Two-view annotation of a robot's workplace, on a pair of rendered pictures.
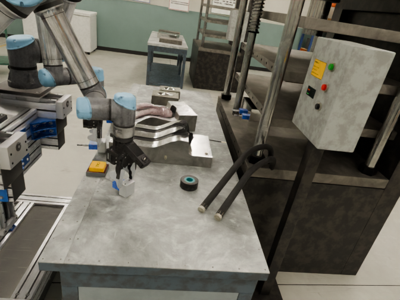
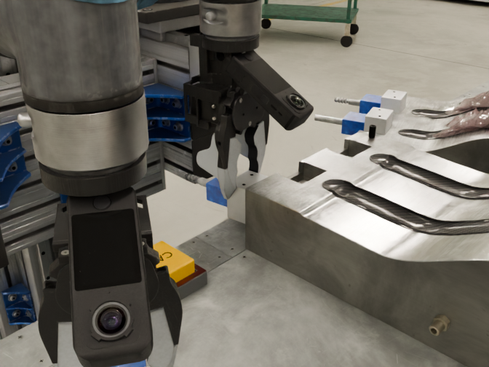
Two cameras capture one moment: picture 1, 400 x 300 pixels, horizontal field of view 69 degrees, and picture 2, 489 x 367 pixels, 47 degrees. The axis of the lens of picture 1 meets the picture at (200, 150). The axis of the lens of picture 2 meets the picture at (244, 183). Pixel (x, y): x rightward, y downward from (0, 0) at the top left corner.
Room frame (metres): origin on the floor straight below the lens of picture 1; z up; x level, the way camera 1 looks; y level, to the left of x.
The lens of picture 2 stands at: (0.81, -0.06, 1.22)
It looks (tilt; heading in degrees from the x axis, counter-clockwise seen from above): 28 degrees down; 51
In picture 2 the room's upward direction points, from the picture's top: straight up
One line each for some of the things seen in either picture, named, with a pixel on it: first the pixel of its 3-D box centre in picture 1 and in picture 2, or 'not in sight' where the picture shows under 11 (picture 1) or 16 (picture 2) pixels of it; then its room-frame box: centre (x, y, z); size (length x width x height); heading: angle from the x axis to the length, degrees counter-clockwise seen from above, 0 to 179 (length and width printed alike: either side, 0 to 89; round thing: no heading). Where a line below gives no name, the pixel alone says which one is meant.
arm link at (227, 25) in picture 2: not in sight; (228, 18); (1.23, 0.50, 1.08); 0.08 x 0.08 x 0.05
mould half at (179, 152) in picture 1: (163, 139); (483, 237); (1.36, 0.20, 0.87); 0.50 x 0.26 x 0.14; 98
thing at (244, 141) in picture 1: (282, 131); not in sight; (2.07, -0.59, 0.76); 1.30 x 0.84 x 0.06; 8
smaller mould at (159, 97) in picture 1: (165, 98); not in sight; (2.16, 0.33, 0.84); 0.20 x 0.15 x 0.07; 98
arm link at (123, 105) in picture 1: (124, 109); (69, 5); (0.95, 0.29, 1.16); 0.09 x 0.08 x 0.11; 110
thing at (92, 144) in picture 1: (91, 144); (220, 187); (1.23, 0.52, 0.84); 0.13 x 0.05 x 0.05; 106
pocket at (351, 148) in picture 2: not in sight; (347, 159); (1.39, 0.43, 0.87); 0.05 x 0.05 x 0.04; 8
